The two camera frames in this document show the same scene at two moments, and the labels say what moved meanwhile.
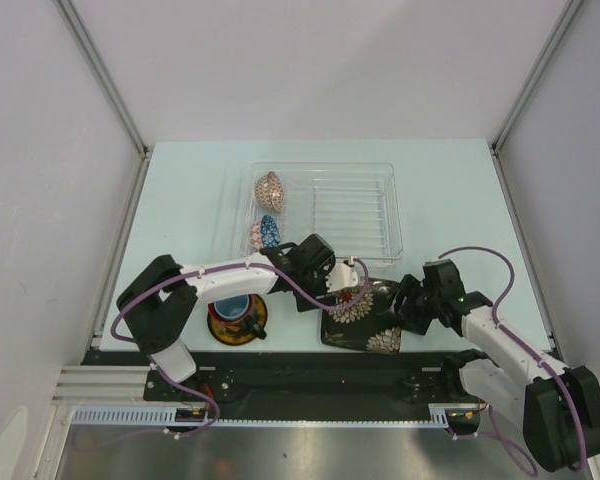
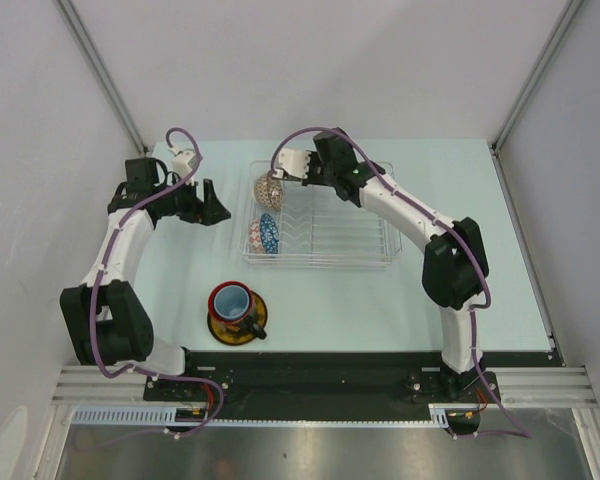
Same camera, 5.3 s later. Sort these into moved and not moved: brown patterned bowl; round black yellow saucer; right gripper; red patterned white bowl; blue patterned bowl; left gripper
Moved: right gripper; left gripper
Not moved: round black yellow saucer; brown patterned bowl; red patterned white bowl; blue patterned bowl
